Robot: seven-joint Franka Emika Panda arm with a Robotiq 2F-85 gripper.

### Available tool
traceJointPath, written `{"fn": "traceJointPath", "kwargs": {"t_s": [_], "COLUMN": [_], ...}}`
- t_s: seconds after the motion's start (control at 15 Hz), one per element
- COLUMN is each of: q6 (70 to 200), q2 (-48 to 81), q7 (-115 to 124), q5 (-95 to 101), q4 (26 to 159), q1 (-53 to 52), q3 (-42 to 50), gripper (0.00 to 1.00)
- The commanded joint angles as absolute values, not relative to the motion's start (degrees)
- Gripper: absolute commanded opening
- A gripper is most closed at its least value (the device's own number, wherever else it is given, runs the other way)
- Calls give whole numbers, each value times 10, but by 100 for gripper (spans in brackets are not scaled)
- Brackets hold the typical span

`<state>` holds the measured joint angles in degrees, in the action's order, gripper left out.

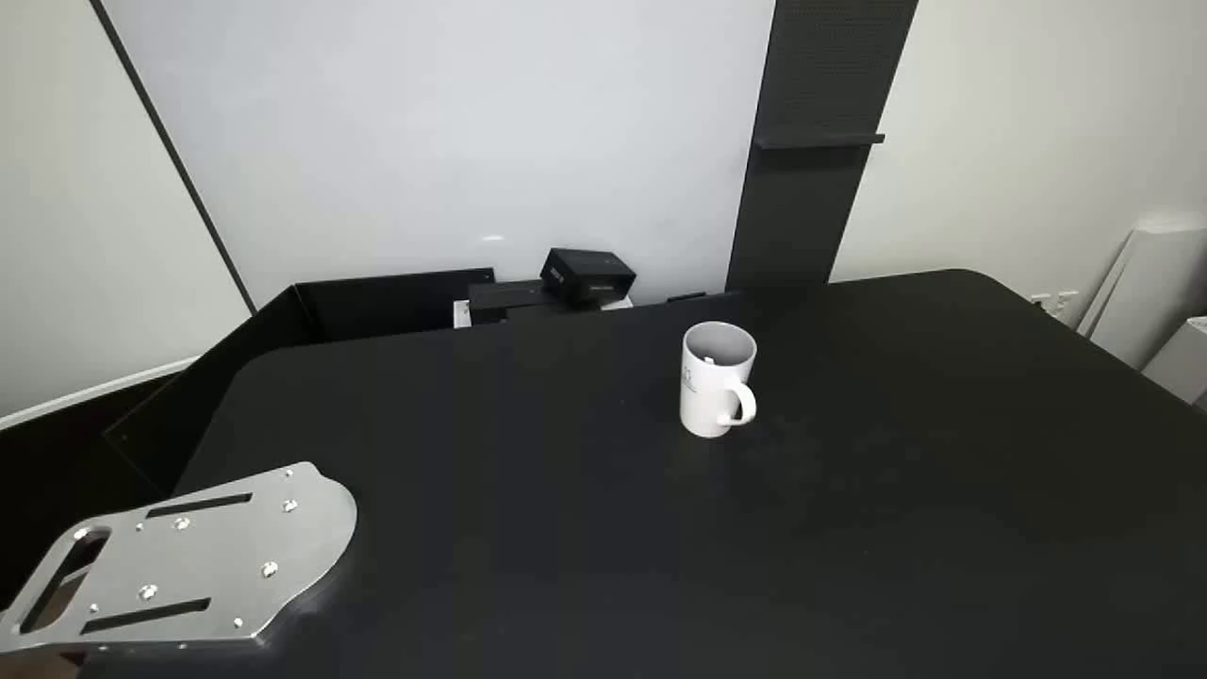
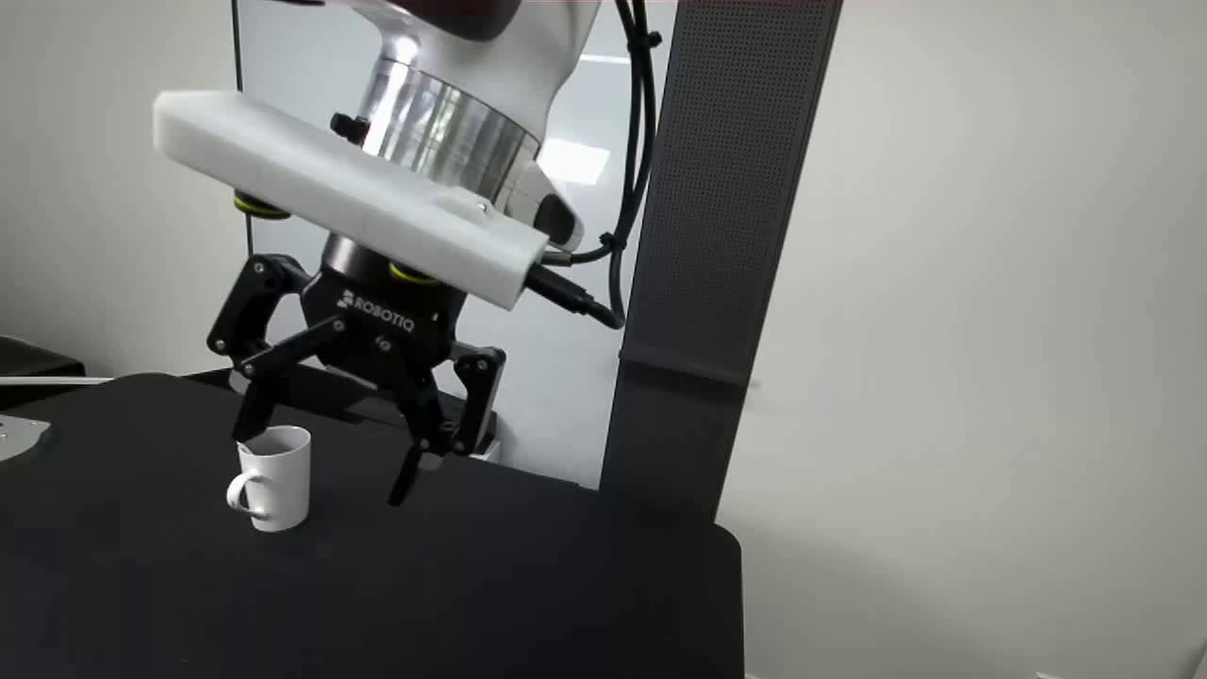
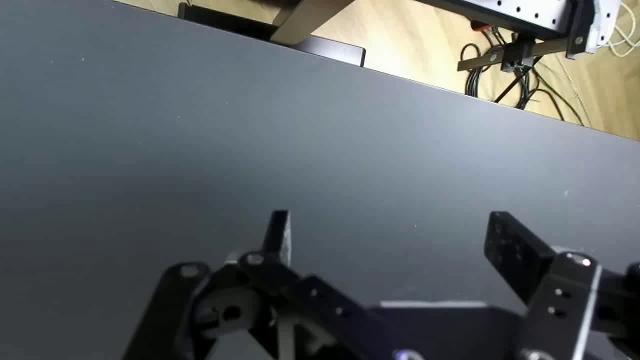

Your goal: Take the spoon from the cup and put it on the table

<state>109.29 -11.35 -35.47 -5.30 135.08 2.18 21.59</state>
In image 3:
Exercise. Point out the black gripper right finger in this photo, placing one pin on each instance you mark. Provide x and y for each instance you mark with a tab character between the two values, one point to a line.
569	294

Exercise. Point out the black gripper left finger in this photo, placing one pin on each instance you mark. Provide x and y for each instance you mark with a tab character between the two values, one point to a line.
286	315

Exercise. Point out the wooden table leg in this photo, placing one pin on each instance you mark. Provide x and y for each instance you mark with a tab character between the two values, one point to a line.
298	18

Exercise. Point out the grey perforated metal frame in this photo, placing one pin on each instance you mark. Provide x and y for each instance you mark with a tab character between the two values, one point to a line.
580	27

